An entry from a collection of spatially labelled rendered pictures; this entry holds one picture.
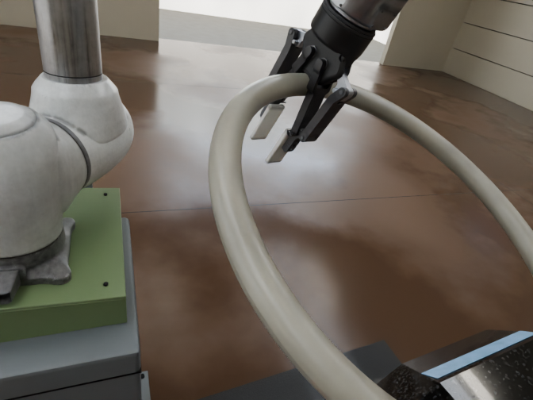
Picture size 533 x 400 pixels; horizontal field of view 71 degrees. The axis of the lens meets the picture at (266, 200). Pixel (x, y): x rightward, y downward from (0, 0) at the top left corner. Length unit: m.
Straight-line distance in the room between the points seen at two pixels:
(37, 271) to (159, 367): 0.99
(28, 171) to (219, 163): 0.39
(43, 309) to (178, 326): 1.09
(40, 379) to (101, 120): 0.46
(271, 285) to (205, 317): 1.54
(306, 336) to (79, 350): 0.54
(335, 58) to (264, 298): 0.32
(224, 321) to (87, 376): 1.10
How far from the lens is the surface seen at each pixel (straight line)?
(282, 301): 0.26
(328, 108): 0.49
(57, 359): 0.75
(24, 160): 0.65
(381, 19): 0.47
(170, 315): 1.81
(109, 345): 0.75
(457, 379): 0.82
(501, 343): 0.98
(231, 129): 0.35
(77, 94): 0.77
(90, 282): 0.75
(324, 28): 0.48
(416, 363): 0.89
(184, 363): 1.67
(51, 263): 0.76
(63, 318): 0.75
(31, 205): 0.68
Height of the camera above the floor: 1.41
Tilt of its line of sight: 33 degrees down
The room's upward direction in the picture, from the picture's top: 12 degrees clockwise
